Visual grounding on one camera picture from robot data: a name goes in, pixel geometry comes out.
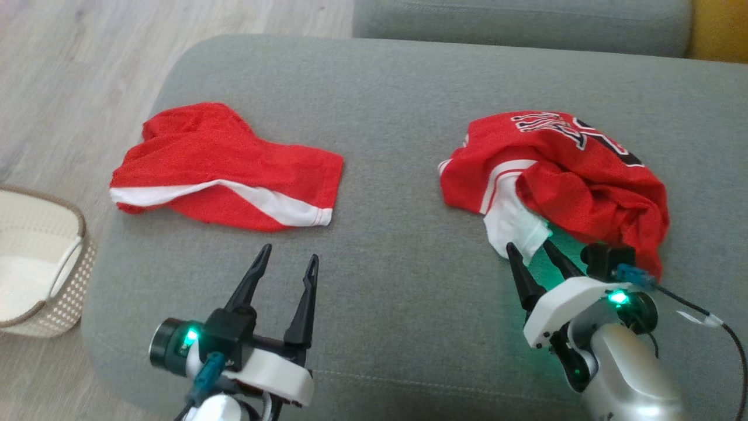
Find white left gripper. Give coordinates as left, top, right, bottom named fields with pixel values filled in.
left=149, top=244, right=320, bottom=408

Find yellow sofa backrest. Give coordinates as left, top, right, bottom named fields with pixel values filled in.
left=687, top=0, right=748, bottom=64

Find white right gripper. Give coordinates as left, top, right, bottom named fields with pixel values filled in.
left=505, top=240, right=659, bottom=350

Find red jersey with white sleeves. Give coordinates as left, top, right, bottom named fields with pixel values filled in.
left=438, top=110, right=670, bottom=281

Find right camera cable blue plug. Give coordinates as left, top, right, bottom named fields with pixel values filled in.
left=617, top=263, right=748, bottom=421

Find red shorts with white stripe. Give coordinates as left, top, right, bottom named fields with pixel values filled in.
left=109, top=102, right=344, bottom=232

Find medium grey sofa seat cushion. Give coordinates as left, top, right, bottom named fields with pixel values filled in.
left=352, top=0, right=694, bottom=58

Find beige woven laundry basket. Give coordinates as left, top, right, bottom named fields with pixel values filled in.
left=0, top=186, right=98, bottom=339

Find large grey sofa seat cushion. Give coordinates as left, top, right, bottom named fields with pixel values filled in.
left=82, top=34, right=748, bottom=421

